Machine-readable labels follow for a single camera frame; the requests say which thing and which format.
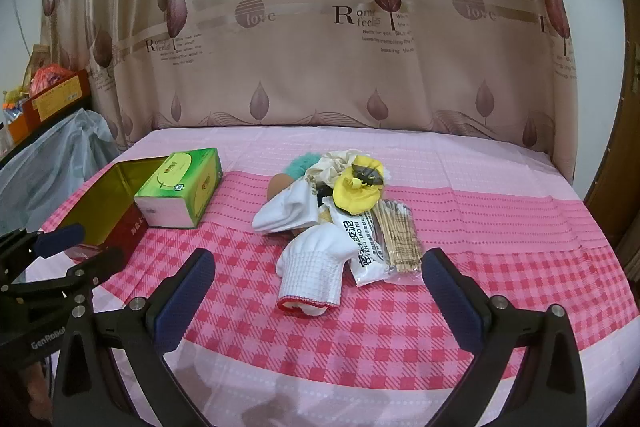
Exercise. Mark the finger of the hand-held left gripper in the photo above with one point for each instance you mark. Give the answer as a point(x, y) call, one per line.
point(60, 239)
point(97, 267)

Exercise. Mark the yellow cloth cap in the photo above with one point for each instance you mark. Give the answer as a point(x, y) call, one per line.
point(352, 197)

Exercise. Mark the cotton swab packet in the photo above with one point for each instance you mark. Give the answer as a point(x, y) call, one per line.
point(395, 237)

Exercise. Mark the grey plastic bag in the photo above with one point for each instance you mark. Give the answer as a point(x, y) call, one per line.
point(50, 167)

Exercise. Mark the leaf printed curtain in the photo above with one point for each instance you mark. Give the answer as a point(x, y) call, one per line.
point(300, 57)

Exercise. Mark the white sock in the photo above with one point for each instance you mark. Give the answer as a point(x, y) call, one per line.
point(285, 209)

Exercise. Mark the white sealing putty packet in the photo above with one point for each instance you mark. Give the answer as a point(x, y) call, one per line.
point(360, 252)

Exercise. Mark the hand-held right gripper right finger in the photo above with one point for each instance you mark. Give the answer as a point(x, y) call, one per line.
point(450, 302)

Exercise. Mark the beige makeup sponge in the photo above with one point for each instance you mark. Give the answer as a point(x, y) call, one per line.
point(277, 187)

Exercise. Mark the red cardboard box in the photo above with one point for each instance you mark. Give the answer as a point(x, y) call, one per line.
point(55, 104)

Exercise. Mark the pink checked blanket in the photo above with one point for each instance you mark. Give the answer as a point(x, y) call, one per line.
point(450, 217)

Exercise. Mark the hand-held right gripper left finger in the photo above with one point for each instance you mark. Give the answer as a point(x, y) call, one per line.
point(185, 297)

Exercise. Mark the green tissue box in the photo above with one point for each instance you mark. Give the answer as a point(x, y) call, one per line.
point(175, 182)

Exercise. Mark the white knit glove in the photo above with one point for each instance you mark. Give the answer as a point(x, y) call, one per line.
point(312, 262)

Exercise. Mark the cream satin scrunchie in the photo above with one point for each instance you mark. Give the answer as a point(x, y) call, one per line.
point(327, 169)

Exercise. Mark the orange plastic bag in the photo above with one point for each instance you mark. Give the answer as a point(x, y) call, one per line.
point(45, 79)

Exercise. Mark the dark hair clip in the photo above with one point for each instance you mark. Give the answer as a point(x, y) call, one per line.
point(364, 173)

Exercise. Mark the red and gold tin box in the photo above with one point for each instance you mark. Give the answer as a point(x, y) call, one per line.
point(110, 202)

